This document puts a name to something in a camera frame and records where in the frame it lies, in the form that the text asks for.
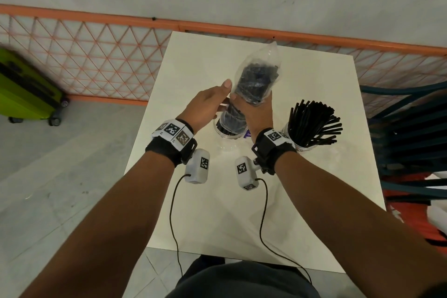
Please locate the person's left hand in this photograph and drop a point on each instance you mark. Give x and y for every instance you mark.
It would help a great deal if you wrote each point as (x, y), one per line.
(204, 105)

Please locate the person's right hand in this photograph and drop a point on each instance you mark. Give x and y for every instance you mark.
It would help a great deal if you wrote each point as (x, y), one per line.
(258, 118)

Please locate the person's right thumb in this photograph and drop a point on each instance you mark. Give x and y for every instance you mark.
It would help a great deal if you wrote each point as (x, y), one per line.
(235, 99)

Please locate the person's left thumb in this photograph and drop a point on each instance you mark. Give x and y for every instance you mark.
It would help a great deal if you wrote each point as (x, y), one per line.
(225, 87)

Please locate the clear plastic bag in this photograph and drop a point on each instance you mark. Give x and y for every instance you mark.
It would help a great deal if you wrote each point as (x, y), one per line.
(260, 63)

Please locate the person's left forearm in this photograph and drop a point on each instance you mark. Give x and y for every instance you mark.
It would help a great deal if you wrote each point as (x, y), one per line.
(115, 224)

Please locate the person's right forearm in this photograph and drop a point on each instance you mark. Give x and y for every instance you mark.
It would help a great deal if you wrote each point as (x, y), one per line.
(349, 224)

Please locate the bundle of black straws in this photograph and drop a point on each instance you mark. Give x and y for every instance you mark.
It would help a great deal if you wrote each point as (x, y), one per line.
(312, 121)
(256, 81)

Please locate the purple label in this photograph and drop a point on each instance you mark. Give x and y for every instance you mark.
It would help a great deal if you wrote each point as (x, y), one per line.
(248, 133)

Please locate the clear plastic cup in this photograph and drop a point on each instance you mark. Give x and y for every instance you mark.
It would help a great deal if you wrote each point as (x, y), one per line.
(296, 144)
(227, 135)

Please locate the black marker wristband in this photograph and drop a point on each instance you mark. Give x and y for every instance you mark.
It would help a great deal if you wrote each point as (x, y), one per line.
(171, 142)
(274, 149)

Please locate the orange mesh fence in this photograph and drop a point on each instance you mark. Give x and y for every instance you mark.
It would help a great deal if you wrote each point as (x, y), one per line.
(104, 53)

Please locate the person's dark clothing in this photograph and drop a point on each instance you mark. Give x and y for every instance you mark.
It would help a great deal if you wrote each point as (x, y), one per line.
(241, 280)

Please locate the stack of teal chairs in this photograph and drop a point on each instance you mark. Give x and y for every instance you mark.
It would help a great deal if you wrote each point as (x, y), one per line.
(412, 140)

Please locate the green suitcase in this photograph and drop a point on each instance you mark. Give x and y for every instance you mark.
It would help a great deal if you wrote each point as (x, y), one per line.
(24, 95)

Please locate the red plastic object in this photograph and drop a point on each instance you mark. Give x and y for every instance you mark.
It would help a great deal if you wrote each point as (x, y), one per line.
(412, 214)

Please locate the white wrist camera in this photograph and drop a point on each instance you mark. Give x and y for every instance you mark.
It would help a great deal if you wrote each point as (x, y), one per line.
(198, 166)
(246, 173)

